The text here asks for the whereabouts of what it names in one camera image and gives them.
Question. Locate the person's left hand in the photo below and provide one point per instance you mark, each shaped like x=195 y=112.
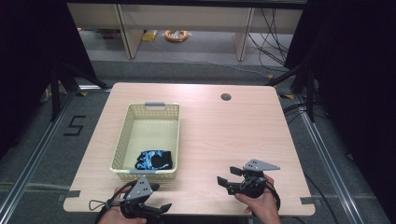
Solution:
x=116 y=216

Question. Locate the grey table grommet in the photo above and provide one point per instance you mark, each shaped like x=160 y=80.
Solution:
x=226 y=96

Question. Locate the black curtain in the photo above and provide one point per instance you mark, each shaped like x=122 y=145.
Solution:
x=348 y=77
x=28 y=62

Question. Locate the dark blue cloth bundle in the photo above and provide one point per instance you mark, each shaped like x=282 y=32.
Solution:
x=158 y=161

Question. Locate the black metal stand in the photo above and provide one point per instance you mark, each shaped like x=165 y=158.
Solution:
x=55 y=93
x=310 y=93

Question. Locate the cream perforated plastic basket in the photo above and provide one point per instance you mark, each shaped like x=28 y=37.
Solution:
x=149 y=133

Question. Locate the person's right hand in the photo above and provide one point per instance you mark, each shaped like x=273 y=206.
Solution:
x=264 y=207

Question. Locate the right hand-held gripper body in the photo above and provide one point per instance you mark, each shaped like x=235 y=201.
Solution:
x=250 y=186

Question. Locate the grey tape piece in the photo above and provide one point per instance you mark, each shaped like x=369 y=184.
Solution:
x=307 y=200
x=74 y=194

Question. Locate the yellow black floor tape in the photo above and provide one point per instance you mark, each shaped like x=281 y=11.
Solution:
x=288 y=96
x=81 y=93

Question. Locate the metal floor rail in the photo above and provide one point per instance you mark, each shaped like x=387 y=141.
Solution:
x=34 y=155
x=323 y=161

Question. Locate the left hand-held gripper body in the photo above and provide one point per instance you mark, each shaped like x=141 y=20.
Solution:
x=139 y=189

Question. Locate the yellow packet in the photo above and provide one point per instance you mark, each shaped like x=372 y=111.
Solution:
x=150 y=36

